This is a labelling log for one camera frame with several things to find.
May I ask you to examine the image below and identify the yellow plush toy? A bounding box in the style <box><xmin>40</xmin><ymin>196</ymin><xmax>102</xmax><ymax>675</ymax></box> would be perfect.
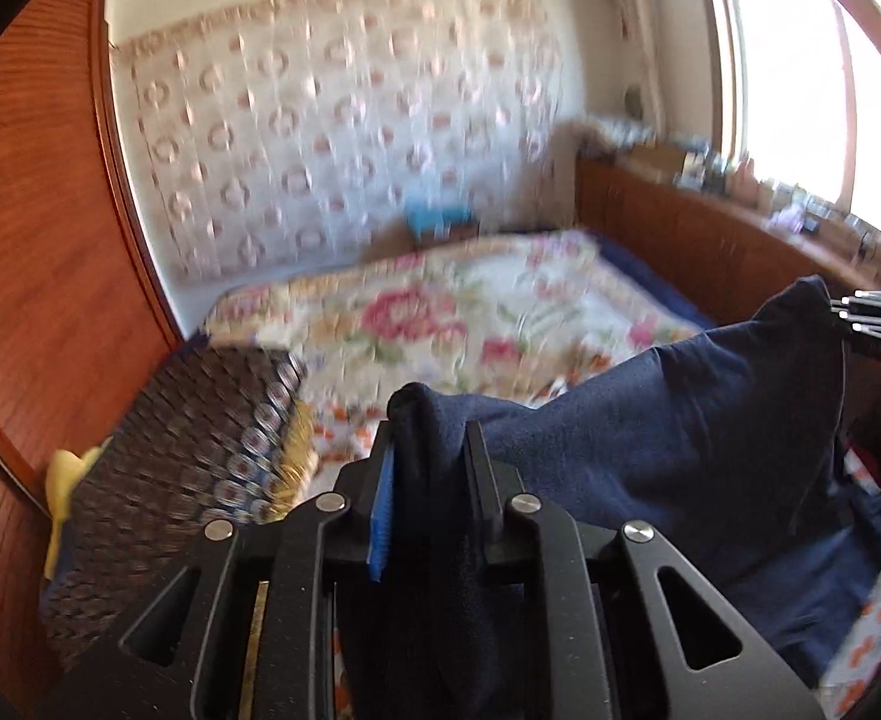
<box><xmin>43</xmin><ymin>446</ymin><xmax>104</xmax><ymax>582</ymax></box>

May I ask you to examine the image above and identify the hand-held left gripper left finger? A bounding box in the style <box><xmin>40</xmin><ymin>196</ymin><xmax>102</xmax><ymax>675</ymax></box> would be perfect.
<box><xmin>43</xmin><ymin>420</ymin><xmax>397</xmax><ymax>720</ymax></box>

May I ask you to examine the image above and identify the wooden framed window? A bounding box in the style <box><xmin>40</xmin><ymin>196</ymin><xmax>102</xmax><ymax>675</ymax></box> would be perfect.
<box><xmin>699</xmin><ymin>0</ymin><xmax>881</xmax><ymax>241</ymax></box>

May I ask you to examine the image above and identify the orange fruit print bed sheet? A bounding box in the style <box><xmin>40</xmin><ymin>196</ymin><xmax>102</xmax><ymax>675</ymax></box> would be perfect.
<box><xmin>309</xmin><ymin>382</ymin><xmax>881</xmax><ymax>720</ymax></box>

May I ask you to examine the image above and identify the wooden slatted wardrobe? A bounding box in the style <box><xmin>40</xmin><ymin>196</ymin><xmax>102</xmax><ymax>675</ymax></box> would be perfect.
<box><xmin>0</xmin><ymin>0</ymin><xmax>187</xmax><ymax>720</ymax></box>

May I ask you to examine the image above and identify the floral quilt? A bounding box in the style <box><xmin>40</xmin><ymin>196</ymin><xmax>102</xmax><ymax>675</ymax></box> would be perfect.
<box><xmin>204</xmin><ymin>229</ymin><xmax>712</xmax><ymax>466</ymax></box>

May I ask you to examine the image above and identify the gold patterned folded cloth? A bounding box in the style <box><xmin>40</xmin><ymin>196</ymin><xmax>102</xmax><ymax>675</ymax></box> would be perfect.
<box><xmin>260</xmin><ymin>397</ymin><xmax>319</xmax><ymax>522</ymax></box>

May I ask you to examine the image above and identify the sheer circle-patterned curtain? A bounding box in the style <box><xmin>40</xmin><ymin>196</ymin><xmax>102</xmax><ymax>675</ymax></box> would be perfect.
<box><xmin>114</xmin><ymin>0</ymin><xmax>569</xmax><ymax>286</ymax></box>

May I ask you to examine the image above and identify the stack of folded patterned cloths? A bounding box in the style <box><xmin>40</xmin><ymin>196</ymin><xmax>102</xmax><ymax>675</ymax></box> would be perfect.
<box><xmin>576</xmin><ymin>116</ymin><xmax>659</xmax><ymax>160</ymax></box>

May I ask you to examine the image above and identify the navy printed t-shirt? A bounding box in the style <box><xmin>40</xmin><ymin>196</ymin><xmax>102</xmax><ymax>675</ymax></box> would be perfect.
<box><xmin>339</xmin><ymin>276</ymin><xmax>881</xmax><ymax>720</ymax></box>

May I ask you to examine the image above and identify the wooden cabinet counter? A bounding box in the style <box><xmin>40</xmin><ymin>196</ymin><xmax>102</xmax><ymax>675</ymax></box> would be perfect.
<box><xmin>576</xmin><ymin>154</ymin><xmax>881</xmax><ymax>331</ymax></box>

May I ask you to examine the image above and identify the blue plastic bag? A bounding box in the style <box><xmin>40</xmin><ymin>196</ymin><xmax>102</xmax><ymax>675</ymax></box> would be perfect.
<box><xmin>403</xmin><ymin>199</ymin><xmax>479</xmax><ymax>242</ymax></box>

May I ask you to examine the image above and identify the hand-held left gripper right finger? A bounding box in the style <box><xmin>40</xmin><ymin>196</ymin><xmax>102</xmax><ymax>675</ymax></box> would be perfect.
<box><xmin>465</xmin><ymin>420</ymin><xmax>824</xmax><ymax>720</ymax></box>

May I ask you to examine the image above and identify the navy blue blanket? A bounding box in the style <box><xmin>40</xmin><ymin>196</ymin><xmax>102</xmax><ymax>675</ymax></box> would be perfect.
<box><xmin>598</xmin><ymin>232</ymin><xmax>719</xmax><ymax>331</ymax></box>

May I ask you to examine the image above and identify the dark patterned pillow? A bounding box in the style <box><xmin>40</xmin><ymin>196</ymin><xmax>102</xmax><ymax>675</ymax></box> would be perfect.
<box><xmin>39</xmin><ymin>345</ymin><xmax>310</xmax><ymax>676</ymax></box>

